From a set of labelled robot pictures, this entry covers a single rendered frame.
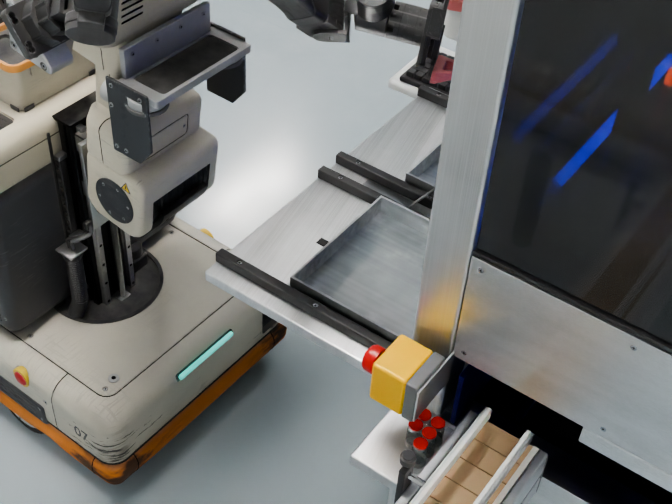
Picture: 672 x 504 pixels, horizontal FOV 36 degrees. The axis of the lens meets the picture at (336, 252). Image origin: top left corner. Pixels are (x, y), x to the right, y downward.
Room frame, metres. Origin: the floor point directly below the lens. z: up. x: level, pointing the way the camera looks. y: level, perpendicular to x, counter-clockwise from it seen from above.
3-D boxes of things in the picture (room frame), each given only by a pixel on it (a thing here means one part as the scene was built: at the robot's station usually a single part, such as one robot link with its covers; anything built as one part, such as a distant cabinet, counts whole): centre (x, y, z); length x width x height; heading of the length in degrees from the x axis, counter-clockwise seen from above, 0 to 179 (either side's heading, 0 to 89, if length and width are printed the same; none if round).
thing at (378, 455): (0.87, -0.13, 0.87); 0.14 x 0.13 x 0.02; 57
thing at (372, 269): (1.18, -0.14, 0.90); 0.34 x 0.26 x 0.04; 57
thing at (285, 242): (1.36, -0.18, 0.87); 0.70 x 0.48 x 0.02; 147
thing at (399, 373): (0.90, -0.11, 1.00); 0.08 x 0.07 x 0.07; 57
